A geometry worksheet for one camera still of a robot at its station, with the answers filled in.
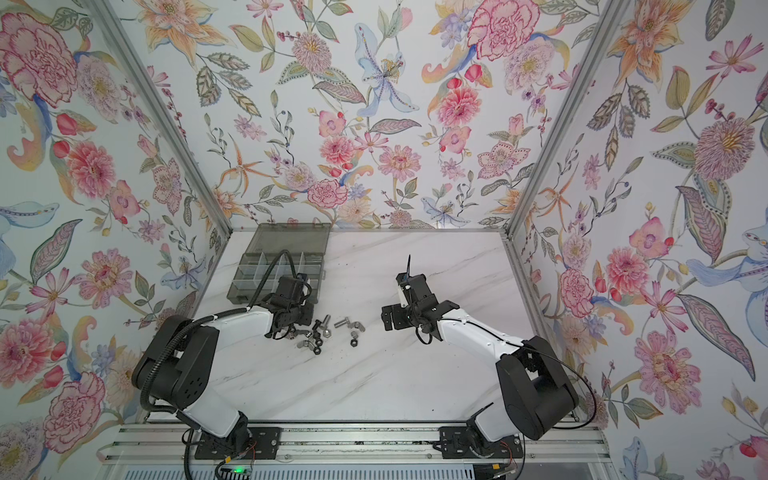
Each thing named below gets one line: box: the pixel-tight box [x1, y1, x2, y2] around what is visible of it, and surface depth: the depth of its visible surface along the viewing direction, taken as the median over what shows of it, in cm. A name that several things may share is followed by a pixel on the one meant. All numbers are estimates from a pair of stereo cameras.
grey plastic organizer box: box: [226, 223, 332, 304], surface depth 112 cm
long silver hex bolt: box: [320, 314, 332, 338], surface depth 95 cm
